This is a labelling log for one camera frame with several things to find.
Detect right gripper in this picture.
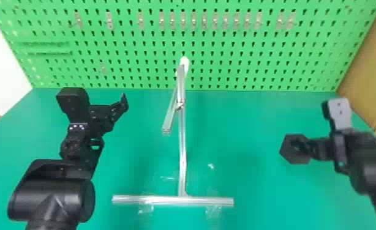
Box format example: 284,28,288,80
308,136,336,162

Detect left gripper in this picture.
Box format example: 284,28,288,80
86,92,130,138

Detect black nut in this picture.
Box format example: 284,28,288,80
279,134,312,166

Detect metal stand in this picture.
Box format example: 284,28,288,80
111,56,235,207

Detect white panel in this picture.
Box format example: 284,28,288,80
0,6,34,117

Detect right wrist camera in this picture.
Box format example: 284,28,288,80
321,97,353,131

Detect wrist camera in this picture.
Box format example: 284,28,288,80
321,97,353,131
56,87,91,125

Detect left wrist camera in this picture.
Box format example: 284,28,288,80
56,87,91,125

